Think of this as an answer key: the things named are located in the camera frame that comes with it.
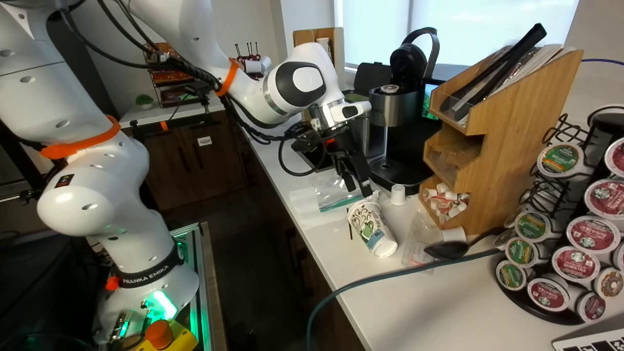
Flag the black wire pod carousel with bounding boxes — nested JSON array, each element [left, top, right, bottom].
[[493, 106, 624, 328]]

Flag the bright window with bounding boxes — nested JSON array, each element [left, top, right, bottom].
[[333, 0, 581, 71]]

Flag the bamboo condiment organizer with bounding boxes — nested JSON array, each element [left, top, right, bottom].
[[419, 45, 585, 238]]

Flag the clear zip bag green stripe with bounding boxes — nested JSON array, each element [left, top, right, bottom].
[[316, 172, 366, 215]]

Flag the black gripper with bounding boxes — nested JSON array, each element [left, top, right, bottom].
[[316, 123, 376, 199]]

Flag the crumpled clear plastic wrap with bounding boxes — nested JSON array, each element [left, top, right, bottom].
[[396, 207, 456, 269]]

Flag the black tongs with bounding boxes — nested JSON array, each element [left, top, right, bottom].
[[440, 22, 550, 123]]

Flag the black oval scoop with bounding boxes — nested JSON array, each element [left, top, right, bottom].
[[423, 230, 499, 262]]

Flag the white green logo container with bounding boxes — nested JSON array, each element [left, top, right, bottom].
[[132, 92, 158, 111]]

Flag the dark power cable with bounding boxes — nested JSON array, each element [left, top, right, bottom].
[[302, 248, 505, 351]]

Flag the yellow emergency stop button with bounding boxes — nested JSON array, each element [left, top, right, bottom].
[[132, 318, 199, 351]]

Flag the brown wooden cabinet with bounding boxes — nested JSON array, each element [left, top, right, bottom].
[[138, 113, 255, 211]]

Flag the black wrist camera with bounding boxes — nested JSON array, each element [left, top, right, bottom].
[[290, 123, 327, 168]]

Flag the printed paper coffee cup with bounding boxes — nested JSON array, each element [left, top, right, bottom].
[[345, 193, 399, 260]]

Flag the thin blue cable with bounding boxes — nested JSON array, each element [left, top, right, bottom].
[[581, 57, 624, 69]]

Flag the white plastic coffee pod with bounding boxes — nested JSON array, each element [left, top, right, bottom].
[[388, 184, 409, 207]]

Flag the checkerboard calibration board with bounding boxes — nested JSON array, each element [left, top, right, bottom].
[[550, 324, 624, 351]]

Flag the black silver coffee machine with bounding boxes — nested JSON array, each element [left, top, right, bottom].
[[362, 26, 446, 195]]

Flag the green lit robot stand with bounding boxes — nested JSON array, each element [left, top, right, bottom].
[[167, 221, 216, 351]]

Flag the steel lidded trash bin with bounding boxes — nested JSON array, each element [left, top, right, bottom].
[[341, 90, 374, 154]]

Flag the wooden cup dispenser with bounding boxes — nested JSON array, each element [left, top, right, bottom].
[[290, 26, 347, 74]]

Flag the black camera cable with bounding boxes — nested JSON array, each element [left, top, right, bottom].
[[56, 0, 333, 180]]

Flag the green lid coffee pod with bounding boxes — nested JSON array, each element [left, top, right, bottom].
[[493, 260, 530, 295], [534, 143, 591, 184], [503, 236, 542, 269], [513, 209, 553, 246]]

